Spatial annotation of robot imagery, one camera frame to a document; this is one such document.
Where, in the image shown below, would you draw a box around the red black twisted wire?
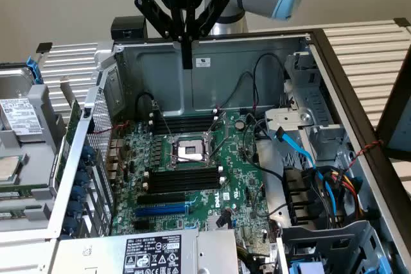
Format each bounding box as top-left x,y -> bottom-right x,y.
87,120 -> 132,136
342,140 -> 385,174

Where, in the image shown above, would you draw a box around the blue SATA wire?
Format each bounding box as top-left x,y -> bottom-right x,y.
274,127 -> 338,222

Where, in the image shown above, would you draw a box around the green Dell motherboard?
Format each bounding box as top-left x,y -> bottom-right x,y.
110,110 -> 274,246

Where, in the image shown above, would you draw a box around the silver CPU chip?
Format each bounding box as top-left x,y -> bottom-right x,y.
0,154 -> 29,182

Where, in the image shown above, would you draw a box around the blue expansion slot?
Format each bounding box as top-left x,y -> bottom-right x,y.
134,205 -> 189,219

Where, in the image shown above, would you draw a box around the silver disk bay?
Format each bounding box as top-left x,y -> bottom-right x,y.
265,51 -> 353,167

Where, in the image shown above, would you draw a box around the black plastic fan shroud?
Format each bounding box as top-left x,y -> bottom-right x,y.
281,167 -> 324,226

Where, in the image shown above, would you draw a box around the grey parts rack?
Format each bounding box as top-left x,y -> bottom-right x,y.
0,83 -> 67,233

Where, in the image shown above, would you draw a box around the thick black wire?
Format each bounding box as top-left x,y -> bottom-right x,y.
242,112 -> 286,182

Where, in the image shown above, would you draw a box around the short black expansion slot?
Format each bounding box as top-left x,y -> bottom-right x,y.
132,220 -> 152,232

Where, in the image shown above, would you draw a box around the blue plastic disk bracket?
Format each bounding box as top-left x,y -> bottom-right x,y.
24,56 -> 45,86

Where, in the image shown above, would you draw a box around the blue plastic drive rail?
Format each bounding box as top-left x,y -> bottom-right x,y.
290,261 -> 326,274

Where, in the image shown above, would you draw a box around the silver hard disk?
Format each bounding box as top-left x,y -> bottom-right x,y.
0,67 -> 46,145

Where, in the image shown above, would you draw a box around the silver power supply unit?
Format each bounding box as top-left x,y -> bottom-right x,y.
51,228 -> 240,274

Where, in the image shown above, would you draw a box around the black red fan wire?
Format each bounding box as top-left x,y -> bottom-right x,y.
216,71 -> 258,110

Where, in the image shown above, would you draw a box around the blue expansion card latch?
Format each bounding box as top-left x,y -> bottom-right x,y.
71,185 -> 87,203
80,144 -> 94,168
63,217 -> 78,235
76,171 -> 91,188
67,201 -> 83,219

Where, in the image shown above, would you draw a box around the metal socket cover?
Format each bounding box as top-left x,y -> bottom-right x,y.
205,112 -> 231,161

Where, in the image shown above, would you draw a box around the long black expansion slot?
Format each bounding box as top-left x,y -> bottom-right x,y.
136,191 -> 186,207

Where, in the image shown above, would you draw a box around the open metal PC case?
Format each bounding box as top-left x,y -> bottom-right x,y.
48,28 -> 411,274

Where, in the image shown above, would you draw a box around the thin black loop wire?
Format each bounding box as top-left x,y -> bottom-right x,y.
252,52 -> 287,110

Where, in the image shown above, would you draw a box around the CPU socket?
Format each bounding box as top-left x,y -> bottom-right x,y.
165,132 -> 214,171

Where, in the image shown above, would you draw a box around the silver chipset heatsink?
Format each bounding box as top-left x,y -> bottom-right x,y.
206,214 -> 232,230

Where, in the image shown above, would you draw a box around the grey drive cage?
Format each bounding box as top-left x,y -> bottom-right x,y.
277,219 -> 398,274

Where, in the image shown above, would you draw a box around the black framed panel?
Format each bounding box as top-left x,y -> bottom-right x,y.
374,47 -> 411,161

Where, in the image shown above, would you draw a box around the black box device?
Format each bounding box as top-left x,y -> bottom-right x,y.
110,16 -> 149,43

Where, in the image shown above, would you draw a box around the yellow red power wires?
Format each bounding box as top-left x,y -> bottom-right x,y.
316,164 -> 369,223

